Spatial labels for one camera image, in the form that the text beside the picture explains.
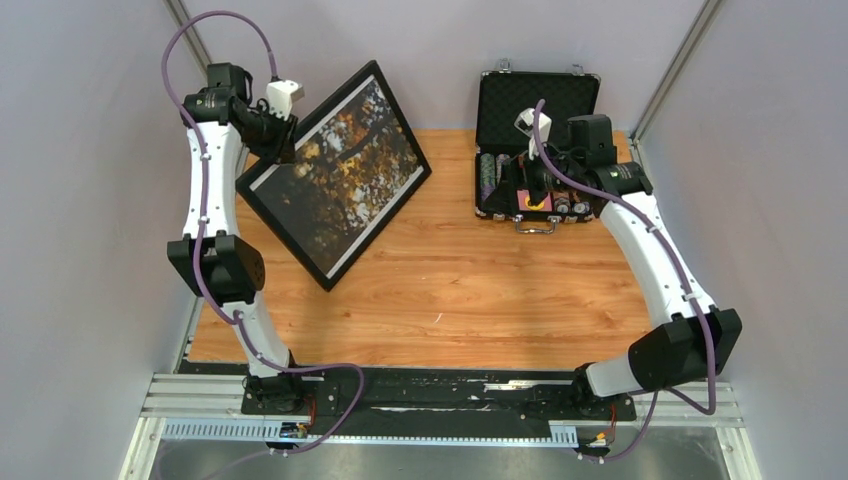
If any black poker chip case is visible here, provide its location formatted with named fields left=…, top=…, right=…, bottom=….
left=474, top=59, right=601, bottom=234

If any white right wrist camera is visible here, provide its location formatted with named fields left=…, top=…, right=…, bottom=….
left=514, top=108, right=552, bottom=157

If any aluminium front rail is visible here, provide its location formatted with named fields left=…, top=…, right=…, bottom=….
left=120, top=364, right=761, bottom=479

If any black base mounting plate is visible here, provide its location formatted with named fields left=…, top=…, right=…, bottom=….
left=241, top=367, right=636, bottom=440

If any autumn leaves photo print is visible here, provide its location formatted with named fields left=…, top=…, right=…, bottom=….
left=250, top=74, right=425, bottom=280

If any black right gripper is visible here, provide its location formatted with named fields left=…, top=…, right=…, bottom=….
left=483, top=136, right=584, bottom=216

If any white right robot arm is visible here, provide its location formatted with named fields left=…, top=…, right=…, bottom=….
left=507, top=106, right=742, bottom=418

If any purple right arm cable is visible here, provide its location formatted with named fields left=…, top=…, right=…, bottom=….
left=529, top=99, right=720, bottom=463

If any wooden picture frame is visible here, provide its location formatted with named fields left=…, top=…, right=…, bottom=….
left=235, top=59, right=434, bottom=293

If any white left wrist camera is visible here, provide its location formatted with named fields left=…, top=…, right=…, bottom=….
left=266, top=80, right=304, bottom=121

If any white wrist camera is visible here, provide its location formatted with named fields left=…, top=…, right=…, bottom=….
left=266, top=80, right=304, bottom=121
left=514, top=108, right=552, bottom=157

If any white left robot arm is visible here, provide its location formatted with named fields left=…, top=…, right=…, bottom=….
left=166, top=63, right=307, bottom=414

